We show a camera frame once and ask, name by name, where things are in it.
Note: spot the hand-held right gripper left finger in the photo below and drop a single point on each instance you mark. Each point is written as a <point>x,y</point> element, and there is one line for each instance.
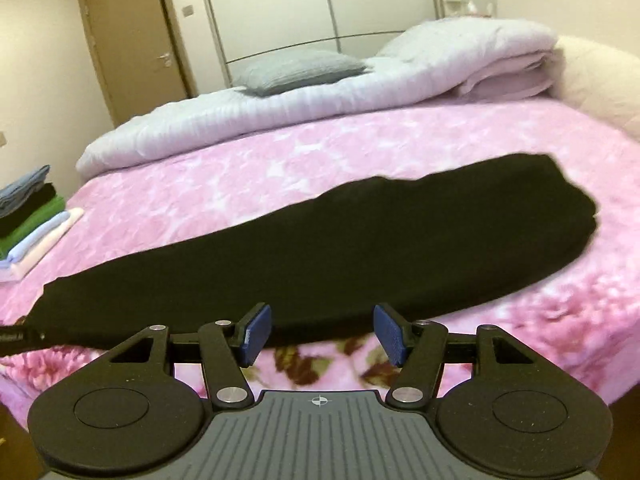
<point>256,332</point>

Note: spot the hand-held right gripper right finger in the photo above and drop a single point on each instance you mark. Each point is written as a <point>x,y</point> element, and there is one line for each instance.
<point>390,335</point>

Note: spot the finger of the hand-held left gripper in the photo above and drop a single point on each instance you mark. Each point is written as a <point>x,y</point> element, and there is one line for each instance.
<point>15,338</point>

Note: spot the black pants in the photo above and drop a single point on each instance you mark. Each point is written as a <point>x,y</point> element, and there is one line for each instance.
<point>350,240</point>

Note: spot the stack of folded clothes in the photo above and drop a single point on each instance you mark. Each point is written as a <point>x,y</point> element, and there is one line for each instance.
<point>45,252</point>

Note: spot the folded light blue garment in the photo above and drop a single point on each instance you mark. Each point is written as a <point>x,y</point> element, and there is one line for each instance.
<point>42,237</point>

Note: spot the folded green garment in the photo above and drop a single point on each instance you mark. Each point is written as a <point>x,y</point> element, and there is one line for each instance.
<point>35,225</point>

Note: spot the folded black garment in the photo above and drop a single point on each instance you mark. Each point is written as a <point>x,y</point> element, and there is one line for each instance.
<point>30,210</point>

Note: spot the folded blue-grey garment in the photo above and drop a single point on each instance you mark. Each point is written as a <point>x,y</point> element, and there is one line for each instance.
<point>22,190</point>

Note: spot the pink floral blanket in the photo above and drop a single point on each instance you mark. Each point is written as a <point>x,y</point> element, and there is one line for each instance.
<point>250,170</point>

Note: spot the pale lavender duvet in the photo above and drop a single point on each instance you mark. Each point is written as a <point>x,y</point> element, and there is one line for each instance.
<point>300,105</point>

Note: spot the grey pillow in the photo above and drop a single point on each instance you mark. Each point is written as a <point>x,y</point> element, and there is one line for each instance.
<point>295,72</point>

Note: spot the folded pink sheet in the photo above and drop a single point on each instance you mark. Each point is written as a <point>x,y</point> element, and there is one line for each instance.
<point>510,81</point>

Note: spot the beige wooden door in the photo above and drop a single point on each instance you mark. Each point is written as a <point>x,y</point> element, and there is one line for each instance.
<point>130,35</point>

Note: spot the white wardrobe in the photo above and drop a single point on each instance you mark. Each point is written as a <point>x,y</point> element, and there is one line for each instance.
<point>280,5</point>

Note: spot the wall light switch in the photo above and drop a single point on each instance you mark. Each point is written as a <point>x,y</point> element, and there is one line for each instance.
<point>188,10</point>

